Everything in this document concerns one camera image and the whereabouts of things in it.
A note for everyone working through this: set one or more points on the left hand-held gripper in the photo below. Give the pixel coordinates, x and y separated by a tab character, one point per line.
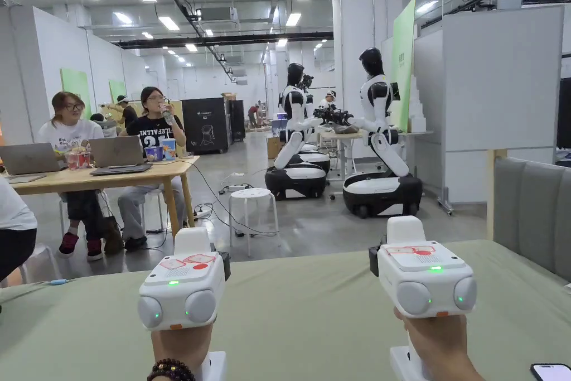
178	298

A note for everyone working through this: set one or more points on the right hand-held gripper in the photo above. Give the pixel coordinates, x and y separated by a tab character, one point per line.
424	285

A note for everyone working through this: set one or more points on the person's right forearm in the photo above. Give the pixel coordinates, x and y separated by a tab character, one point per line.
450	370

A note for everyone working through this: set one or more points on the person's left hand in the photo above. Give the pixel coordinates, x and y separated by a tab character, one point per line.
180	345

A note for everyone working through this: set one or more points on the person's right hand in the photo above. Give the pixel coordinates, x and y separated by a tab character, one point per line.
435	336

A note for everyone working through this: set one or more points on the white power strip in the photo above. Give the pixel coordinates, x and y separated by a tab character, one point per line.
235	186

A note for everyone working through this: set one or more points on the bed with pale green sheet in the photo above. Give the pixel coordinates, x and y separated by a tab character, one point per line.
303	323

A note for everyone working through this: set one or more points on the grey padded headboard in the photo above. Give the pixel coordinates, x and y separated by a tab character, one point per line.
533	207

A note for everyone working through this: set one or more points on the black smartphone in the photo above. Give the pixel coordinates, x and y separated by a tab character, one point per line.
553	373

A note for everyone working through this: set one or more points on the white and black humanoid robot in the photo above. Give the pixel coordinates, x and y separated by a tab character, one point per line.
292	131
314	155
381	122

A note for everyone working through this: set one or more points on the large black wheeled cabinet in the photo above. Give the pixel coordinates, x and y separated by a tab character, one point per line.
205	124

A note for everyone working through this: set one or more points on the cardboard carton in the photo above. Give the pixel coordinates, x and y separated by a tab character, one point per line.
273	148

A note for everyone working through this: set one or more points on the narrow black cabinet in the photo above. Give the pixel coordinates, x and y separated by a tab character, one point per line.
237	120

